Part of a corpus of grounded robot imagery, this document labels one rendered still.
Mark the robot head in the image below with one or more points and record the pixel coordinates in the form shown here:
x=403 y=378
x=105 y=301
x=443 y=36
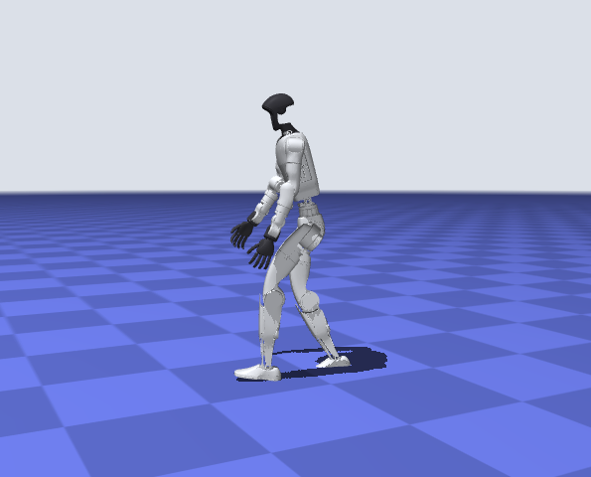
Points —
x=277 y=103

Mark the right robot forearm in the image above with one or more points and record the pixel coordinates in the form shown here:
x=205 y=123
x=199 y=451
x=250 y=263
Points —
x=262 y=209

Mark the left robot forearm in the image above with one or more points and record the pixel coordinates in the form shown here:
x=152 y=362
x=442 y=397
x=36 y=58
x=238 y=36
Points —
x=285 y=203

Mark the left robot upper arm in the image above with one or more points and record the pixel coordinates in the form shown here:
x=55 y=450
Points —
x=294 y=149

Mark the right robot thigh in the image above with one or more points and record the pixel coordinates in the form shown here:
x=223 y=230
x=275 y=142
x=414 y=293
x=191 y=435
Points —
x=306 y=299

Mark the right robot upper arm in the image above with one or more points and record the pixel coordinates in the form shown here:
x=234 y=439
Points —
x=276 y=181

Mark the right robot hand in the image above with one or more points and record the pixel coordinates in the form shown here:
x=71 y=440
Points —
x=244 y=230

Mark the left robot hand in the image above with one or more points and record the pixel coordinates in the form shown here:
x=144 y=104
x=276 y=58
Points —
x=264 y=247

